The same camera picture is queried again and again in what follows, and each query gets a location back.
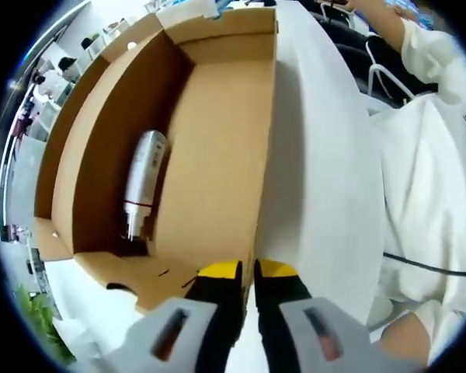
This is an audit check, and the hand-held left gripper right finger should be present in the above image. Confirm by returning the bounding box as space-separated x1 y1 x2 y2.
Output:
254 259 416 373

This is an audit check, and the black chest device cable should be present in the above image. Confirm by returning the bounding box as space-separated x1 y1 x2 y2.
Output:
382 251 466 277

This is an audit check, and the white bottle with red ring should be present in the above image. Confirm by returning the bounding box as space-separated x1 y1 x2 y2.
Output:
122 130 167 240

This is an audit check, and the white desk partition board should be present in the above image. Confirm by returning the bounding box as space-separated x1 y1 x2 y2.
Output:
8 138 47 218

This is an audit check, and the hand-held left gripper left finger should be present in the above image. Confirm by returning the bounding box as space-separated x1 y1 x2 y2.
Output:
100 260 244 373

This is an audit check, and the brown cardboard shoe box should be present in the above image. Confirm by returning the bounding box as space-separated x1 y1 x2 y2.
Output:
33 5 279 315

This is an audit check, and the green plant in white pot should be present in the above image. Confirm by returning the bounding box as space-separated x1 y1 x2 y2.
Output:
13 285 77 366

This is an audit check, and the person in white shirt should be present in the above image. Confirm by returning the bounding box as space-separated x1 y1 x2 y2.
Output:
368 17 466 361

